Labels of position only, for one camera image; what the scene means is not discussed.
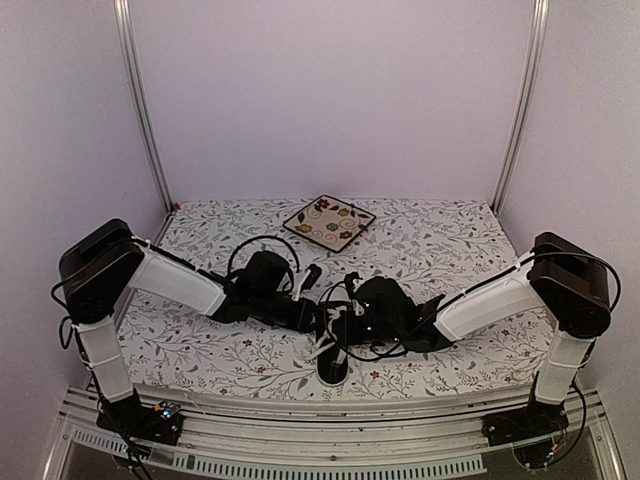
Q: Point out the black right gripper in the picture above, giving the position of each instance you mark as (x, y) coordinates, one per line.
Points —
(353, 339)

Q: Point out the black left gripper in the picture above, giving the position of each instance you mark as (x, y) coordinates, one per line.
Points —
(304, 319)

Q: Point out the black canvas sneaker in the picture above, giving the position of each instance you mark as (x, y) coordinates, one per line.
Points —
(332, 375)

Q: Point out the white shoelace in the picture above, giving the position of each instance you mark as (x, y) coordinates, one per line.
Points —
(328, 339)

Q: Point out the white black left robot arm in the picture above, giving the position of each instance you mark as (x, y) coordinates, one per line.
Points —
(111, 261)

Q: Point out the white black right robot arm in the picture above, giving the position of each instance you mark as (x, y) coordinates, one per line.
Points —
(576, 289)

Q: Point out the square floral ceramic plate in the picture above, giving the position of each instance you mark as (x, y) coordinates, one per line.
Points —
(329, 222)

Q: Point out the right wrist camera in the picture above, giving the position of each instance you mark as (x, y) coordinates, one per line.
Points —
(351, 281)

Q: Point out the aluminium front frame rail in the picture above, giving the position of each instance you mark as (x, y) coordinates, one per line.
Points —
(240, 438)

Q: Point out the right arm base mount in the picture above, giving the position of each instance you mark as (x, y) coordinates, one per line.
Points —
(530, 421)

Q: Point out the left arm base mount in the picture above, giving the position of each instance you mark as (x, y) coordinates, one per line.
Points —
(161, 423)

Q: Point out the right aluminium corner post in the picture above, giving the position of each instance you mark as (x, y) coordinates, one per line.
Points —
(531, 68)

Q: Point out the aluminium corner post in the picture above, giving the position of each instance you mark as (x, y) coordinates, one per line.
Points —
(531, 68)
(131, 62)

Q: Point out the left aluminium corner post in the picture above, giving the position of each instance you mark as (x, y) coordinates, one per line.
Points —
(131, 62)

